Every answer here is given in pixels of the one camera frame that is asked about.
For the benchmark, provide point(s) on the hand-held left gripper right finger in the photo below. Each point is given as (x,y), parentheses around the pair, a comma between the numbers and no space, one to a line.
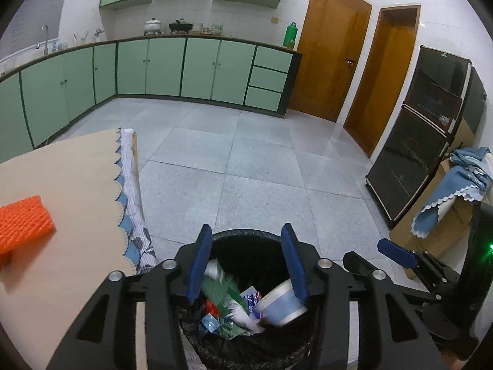
(294,266)

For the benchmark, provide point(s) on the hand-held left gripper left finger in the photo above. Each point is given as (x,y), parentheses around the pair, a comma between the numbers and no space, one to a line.
(200,266)

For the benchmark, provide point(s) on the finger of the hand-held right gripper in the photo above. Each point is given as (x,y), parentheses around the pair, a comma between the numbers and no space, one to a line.
(356,262)
(398,253)

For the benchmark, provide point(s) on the green and white plastic bag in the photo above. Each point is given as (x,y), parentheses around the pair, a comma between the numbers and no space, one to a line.
(221,293)

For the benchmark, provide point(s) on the white paper cup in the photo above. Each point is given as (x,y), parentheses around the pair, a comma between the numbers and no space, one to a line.
(279,304)

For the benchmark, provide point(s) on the black trash bin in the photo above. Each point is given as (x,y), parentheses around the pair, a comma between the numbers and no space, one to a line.
(246,250)

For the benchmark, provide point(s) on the red snack packet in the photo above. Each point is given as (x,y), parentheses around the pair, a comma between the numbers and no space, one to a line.
(210,307)

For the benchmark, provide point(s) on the large cardboard box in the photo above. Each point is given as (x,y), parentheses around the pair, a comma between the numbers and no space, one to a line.
(443,235)

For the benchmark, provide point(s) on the blue and white packet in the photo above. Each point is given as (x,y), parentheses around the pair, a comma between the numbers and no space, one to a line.
(252,296)

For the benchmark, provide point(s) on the small blue packet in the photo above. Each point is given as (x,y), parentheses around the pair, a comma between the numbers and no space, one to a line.
(208,323)

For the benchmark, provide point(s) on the floral patterned tablecloth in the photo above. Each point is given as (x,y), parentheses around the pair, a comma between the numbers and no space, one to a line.
(142,239)

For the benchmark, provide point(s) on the blue scalloped cloth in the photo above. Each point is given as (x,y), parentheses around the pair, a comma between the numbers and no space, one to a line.
(450,189)

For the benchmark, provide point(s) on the black glass cabinet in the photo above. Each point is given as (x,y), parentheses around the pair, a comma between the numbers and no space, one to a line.
(420,135)

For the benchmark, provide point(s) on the wooden table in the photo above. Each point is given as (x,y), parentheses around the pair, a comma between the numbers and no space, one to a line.
(135,150)

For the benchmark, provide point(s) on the beige scalloped tablecloth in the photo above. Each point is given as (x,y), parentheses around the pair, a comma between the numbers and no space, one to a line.
(69,185)

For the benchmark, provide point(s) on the plain wooden door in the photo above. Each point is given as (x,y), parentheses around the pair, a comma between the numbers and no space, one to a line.
(381,81)

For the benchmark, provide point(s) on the orange foam net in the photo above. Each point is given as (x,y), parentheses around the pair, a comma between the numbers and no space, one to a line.
(25,223)

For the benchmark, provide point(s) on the green kitchen base cabinets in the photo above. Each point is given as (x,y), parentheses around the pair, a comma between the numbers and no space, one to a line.
(161,65)

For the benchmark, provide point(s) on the green plastic bottle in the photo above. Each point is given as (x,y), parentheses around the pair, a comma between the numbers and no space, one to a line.
(290,35)

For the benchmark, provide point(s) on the glass jar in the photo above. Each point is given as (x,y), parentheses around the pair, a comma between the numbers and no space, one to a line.
(217,29)
(197,28)

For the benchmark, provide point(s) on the black wok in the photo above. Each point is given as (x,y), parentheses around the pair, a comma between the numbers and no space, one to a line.
(181,27)

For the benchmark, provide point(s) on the white cooking pot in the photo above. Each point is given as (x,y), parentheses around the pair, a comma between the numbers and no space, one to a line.
(152,27)

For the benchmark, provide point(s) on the white utensil holder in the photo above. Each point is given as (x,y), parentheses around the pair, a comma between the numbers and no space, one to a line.
(81,38)

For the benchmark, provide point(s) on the chrome sink faucet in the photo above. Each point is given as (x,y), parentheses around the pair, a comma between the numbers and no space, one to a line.
(45,36)

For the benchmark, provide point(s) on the grey window blind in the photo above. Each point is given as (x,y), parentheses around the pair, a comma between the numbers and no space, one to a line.
(34,15)

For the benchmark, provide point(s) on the wall tap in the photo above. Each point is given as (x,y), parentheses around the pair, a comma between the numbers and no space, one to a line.
(98,34)

